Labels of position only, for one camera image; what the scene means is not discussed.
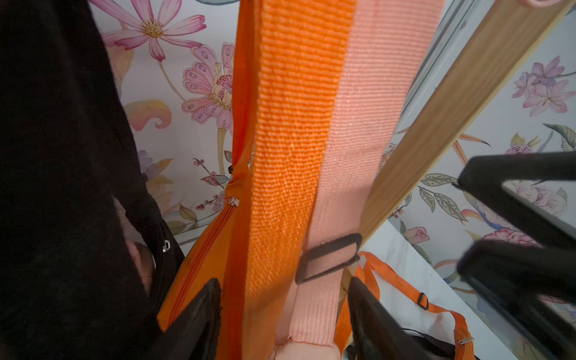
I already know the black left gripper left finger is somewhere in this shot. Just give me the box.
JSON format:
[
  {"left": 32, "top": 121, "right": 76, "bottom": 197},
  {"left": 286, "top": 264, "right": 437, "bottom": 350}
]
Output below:
[{"left": 143, "top": 278, "right": 221, "bottom": 360}]

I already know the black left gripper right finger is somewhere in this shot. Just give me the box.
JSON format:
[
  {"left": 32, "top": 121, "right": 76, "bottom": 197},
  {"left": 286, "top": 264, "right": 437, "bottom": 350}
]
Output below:
[{"left": 347, "top": 277, "right": 429, "bottom": 360}]

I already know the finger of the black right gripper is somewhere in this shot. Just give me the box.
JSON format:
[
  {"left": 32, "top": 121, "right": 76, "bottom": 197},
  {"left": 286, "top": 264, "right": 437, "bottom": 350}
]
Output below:
[
  {"left": 453, "top": 151, "right": 575, "bottom": 250},
  {"left": 457, "top": 241, "right": 575, "bottom": 359}
]

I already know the black waist bag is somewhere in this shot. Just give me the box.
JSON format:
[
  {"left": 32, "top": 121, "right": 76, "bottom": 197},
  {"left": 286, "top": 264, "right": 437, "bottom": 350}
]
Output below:
[
  {"left": 343, "top": 329, "right": 456, "bottom": 359},
  {"left": 1, "top": 1, "right": 176, "bottom": 359}
]

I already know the pink waist bag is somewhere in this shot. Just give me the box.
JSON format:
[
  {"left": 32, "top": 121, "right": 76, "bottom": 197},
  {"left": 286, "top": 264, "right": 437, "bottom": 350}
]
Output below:
[{"left": 270, "top": 1, "right": 445, "bottom": 359}]

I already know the orange waist bag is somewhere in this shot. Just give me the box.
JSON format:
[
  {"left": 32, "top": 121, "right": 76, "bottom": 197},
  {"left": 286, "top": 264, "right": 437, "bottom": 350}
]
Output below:
[
  {"left": 157, "top": 1, "right": 356, "bottom": 359},
  {"left": 334, "top": 251, "right": 479, "bottom": 359}
]

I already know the wooden hanging rack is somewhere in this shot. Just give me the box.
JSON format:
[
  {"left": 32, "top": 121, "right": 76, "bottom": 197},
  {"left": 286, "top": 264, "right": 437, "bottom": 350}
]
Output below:
[{"left": 360, "top": 1, "right": 575, "bottom": 300}]

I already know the aluminium corner post right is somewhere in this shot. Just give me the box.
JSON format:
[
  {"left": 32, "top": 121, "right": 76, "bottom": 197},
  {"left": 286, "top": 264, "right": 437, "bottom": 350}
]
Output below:
[{"left": 397, "top": 1, "right": 479, "bottom": 133}]

